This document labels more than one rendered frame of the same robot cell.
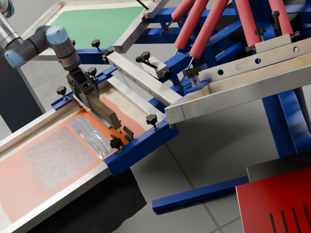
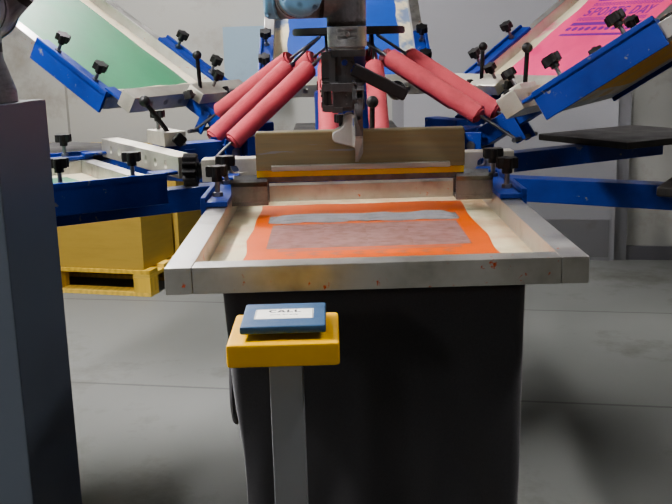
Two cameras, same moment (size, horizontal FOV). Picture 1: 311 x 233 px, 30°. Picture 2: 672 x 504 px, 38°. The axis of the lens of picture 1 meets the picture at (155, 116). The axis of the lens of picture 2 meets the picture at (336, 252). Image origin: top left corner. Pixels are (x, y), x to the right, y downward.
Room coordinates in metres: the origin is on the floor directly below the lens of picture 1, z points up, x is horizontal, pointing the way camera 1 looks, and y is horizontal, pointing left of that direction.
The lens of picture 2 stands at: (1.51, 2.04, 1.29)
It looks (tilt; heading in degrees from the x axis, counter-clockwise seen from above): 12 degrees down; 287
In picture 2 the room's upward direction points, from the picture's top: 2 degrees counter-clockwise
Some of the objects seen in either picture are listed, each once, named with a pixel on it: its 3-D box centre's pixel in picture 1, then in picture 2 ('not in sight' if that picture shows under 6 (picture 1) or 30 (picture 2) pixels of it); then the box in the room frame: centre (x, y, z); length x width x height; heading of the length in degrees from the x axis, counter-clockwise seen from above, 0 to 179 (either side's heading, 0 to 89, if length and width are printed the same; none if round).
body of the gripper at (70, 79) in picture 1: (77, 74); (344, 81); (2.03, 0.21, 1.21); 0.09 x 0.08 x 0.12; 17
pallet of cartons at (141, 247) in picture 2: not in sight; (84, 213); (4.42, -2.77, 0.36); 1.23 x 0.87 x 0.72; 5
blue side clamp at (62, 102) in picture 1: (83, 94); (223, 202); (2.27, 0.25, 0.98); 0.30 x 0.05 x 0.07; 107
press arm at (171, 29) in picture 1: (152, 35); (143, 202); (2.67, -0.16, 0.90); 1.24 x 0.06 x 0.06; 47
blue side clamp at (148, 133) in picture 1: (140, 145); (499, 194); (1.74, 0.09, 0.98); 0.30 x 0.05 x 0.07; 107
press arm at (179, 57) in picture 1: (169, 69); not in sight; (2.10, -0.14, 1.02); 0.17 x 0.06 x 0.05; 107
